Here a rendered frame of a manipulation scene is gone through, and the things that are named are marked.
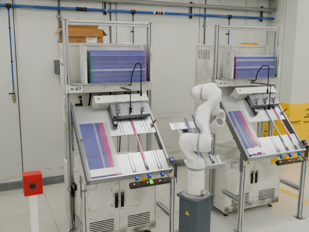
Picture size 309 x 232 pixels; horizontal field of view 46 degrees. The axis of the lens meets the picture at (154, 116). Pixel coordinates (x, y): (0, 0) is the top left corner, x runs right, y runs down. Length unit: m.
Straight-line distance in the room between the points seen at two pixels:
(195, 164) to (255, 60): 1.70
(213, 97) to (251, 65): 1.32
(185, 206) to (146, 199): 0.85
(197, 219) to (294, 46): 3.60
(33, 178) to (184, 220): 1.12
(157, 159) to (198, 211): 0.67
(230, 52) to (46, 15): 2.16
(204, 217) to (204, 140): 0.54
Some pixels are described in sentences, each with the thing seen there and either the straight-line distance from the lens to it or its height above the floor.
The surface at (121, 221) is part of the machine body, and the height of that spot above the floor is 0.19.
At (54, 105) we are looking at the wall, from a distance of 4.59.
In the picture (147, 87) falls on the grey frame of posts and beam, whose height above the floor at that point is 1.34.
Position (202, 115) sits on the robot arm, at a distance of 2.51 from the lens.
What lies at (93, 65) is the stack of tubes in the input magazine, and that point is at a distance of 3.08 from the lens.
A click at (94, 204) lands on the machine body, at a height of 0.39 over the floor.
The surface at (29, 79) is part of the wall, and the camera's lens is 4.52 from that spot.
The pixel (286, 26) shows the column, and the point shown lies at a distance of 5.73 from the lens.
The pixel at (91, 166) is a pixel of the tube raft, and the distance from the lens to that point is 2.83.
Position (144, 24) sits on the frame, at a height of 1.88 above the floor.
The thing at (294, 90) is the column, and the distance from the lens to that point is 5.67.
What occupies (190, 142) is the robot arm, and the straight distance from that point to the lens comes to 2.42.
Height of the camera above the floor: 1.69
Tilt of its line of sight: 11 degrees down
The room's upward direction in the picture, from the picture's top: straight up
